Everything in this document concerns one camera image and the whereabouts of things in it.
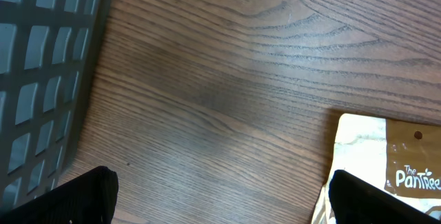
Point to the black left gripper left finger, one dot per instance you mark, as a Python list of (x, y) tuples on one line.
[(89, 198)]

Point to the grey plastic mesh basket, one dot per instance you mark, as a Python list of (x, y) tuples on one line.
[(49, 50)]

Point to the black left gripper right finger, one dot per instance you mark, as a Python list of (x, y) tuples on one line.
[(355, 201)]

